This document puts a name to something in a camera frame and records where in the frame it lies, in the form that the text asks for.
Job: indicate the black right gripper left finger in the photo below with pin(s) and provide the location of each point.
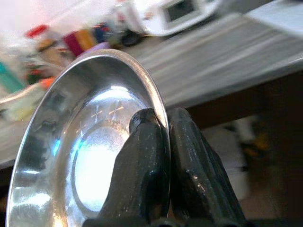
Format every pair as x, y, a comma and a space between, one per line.
142, 170

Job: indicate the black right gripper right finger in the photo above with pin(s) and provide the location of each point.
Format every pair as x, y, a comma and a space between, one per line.
196, 170

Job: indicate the round steel plate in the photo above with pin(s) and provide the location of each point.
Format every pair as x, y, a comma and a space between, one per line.
59, 142

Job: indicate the white kitchen appliance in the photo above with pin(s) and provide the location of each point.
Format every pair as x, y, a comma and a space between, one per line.
180, 11

